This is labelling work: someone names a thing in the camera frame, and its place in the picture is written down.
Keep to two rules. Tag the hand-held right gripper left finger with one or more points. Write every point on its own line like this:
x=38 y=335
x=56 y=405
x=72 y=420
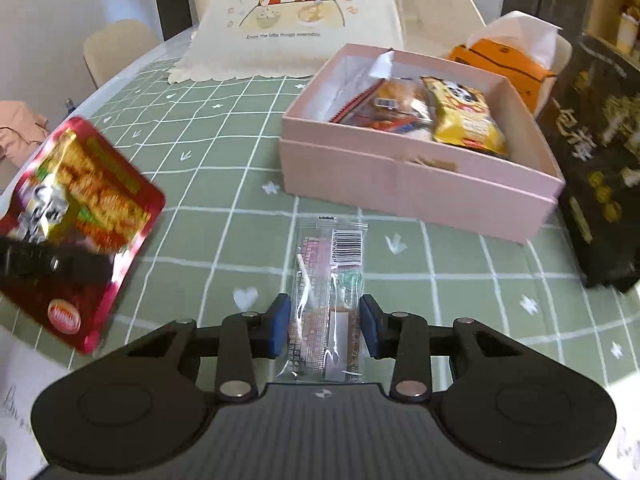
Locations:
x=277 y=327

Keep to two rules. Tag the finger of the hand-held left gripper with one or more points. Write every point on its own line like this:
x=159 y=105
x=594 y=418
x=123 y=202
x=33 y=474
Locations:
x=55 y=260

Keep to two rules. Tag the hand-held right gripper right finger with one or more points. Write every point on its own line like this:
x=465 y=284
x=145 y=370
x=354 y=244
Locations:
x=372 y=327

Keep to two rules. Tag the clear long snack packet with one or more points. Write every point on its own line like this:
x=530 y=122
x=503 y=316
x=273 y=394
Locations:
x=330 y=270

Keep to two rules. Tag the red spicy snack packet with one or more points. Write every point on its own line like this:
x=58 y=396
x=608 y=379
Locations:
x=105 y=195

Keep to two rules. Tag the pink cardboard box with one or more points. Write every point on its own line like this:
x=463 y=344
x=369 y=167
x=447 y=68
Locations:
x=400 y=185

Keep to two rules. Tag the clear bread packet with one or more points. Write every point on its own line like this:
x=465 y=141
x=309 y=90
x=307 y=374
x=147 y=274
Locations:
x=400 y=97

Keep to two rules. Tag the yellow panda snack packet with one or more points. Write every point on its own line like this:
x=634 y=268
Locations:
x=467 y=115

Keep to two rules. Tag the green checked tablecloth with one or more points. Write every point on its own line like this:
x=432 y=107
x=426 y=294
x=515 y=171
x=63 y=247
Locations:
x=225 y=240

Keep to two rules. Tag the white handwritten paper sheet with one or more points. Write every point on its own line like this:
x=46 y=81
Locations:
x=627 y=440
x=27 y=385

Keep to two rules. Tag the pink padded jacket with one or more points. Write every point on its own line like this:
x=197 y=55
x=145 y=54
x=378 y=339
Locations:
x=20 y=130

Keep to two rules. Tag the blue water bottle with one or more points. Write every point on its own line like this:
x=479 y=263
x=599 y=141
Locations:
x=69 y=105

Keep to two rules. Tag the beige dining chair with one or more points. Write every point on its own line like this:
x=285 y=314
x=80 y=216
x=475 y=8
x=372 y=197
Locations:
x=117 y=52
x=564 y=52

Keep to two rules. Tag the cream printed mesh food cover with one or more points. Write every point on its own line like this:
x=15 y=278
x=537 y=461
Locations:
x=300 y=55

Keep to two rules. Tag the large black snack bag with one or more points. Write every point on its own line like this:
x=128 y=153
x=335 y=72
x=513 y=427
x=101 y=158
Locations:
x=595 y=160

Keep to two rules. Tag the cream cylindrical cup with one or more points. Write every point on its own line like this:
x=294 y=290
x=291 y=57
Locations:
x=202 y=7

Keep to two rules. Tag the orange tissue box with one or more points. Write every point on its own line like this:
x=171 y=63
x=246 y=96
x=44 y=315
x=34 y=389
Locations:
x=520 y=67

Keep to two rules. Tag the open cardboard carton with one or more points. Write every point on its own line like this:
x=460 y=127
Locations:
x=617 y=5

